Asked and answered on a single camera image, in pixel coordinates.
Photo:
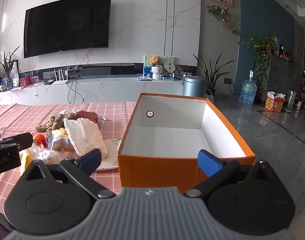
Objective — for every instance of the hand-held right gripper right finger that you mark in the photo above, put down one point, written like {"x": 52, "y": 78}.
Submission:
{"x": 209, "y": 163}

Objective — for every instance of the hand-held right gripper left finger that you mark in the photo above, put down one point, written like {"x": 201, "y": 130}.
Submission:
{"x": 90, "y": 158}

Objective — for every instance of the white cloth bag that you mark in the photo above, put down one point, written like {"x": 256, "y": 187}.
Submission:
{"x": 85, "y": 135}

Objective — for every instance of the clear yellow snack packet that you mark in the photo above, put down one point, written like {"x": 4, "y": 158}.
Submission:
{"x": 58, "y": 140}

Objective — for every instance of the brown plush towel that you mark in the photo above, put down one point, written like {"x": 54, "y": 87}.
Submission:
{"x": 55, "y": 121}

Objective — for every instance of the orange cardboard box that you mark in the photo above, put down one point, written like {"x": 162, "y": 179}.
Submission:
{"x": 167, "y": 140}

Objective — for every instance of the yellow soft item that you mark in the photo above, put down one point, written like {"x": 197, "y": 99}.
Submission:
{"x": 25, "y": 161}

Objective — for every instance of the red crochet strawberry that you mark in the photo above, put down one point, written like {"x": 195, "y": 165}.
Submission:
{"x": 40, "y": 139}

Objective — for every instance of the pink checkered tablecloth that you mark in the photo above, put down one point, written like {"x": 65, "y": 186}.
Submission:
{"x": 15, "y": 115}

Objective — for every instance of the blue snack bag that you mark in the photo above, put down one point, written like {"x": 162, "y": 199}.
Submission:
{"x": 0, "y": 87}

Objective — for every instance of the red gift box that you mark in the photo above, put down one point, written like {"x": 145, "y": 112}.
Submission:
{"x": 24, "y": 81}
{"x": 34, "y": 79}

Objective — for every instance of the woven basket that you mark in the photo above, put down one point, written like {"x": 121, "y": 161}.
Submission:
{"x": 208, "y": 96}

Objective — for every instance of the green plant in glass vase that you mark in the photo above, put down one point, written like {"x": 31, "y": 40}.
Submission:
{"x": 8, "y": 67}

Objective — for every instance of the white marble tv console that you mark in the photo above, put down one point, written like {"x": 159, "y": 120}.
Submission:
{"x": 105, "y": 88}

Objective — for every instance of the white wifi router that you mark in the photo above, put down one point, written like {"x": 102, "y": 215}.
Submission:
{"x": 60, "y": 81}

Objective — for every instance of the grey round trash can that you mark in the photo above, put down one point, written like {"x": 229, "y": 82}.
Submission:
{"x": 193, "y": 86}

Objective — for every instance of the blue water jug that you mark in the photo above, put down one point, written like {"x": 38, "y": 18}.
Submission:
{"x": 248, "y": 91}

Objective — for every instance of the tall green floor plant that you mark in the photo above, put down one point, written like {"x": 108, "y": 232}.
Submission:
{"x": 212, "y": 75}

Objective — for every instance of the red yellow carton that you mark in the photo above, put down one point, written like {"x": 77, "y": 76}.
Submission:
{"x": 275, "y": 103}

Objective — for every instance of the grey tablet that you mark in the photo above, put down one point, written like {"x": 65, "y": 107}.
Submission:
{"x": 144, "y": 78}

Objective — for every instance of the teddy bear figurine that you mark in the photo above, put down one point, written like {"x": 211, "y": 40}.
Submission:
{"x": 157, "y": 73}

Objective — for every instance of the round paper fan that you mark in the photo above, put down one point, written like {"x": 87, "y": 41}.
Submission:
{"x": 168, "y": 65}

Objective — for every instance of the green blue painting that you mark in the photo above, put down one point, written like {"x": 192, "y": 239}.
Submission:
{"x": 147, "y": 67}

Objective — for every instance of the grey drawer cabinet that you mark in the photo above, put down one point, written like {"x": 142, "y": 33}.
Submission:
{"x": 281, "y": 77}

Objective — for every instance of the brown teddy bear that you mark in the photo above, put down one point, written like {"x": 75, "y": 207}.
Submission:
{"x": 155, "y": 60}

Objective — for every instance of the trailing pothos plant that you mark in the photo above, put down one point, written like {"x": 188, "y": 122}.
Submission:
{"x": 262, "y": 52}

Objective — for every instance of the hanging vine plant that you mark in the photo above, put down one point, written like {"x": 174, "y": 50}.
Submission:
{"x": 221, "y": 13}

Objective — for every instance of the black picture frame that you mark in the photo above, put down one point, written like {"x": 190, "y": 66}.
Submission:
{"x": 15, "y": 72}

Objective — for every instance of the black wall television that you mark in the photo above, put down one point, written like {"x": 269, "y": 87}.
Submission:
{"x": 67, "y": 25}

